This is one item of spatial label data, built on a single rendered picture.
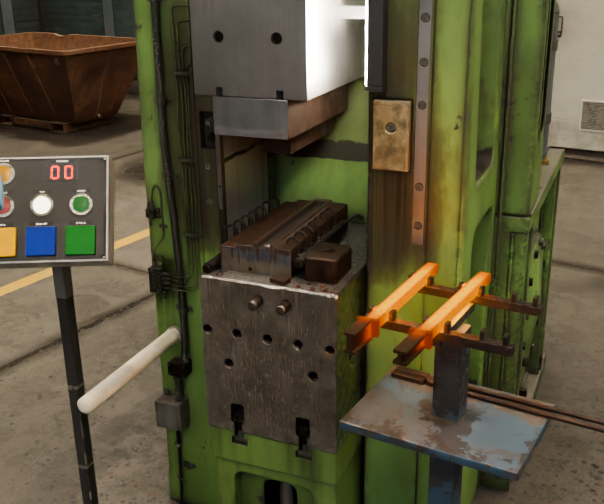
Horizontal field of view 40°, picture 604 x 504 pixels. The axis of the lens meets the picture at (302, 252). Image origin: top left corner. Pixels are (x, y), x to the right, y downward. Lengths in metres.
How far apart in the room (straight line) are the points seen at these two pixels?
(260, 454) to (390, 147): 0.90
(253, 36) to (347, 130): 0.58
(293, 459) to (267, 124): 0.89
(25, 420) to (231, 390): 1.35
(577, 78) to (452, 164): 5.17
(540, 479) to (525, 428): 1.13
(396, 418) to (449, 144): 0.65
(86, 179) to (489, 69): 1.11
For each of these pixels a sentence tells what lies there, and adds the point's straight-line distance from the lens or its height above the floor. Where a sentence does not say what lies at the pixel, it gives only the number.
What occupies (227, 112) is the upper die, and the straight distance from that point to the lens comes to 2.02.
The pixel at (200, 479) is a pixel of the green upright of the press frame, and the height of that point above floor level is 0.11.
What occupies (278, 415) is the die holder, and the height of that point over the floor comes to 0.55.
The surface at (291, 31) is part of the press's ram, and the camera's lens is 1.92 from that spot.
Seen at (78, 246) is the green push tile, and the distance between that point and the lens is 2.16.
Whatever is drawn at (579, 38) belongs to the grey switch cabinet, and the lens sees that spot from 7.10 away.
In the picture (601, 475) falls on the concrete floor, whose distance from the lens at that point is 3.07.
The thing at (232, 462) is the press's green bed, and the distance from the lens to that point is 2.36.
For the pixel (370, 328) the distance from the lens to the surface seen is 1.65.
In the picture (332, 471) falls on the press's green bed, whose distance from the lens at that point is 2.23.
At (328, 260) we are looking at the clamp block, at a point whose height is 0.98.
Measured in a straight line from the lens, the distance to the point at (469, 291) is 1.82.
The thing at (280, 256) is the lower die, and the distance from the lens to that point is 2.06.
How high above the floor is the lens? 1.70
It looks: 20 degrees down
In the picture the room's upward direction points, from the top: 1 degrees counter-clockwise
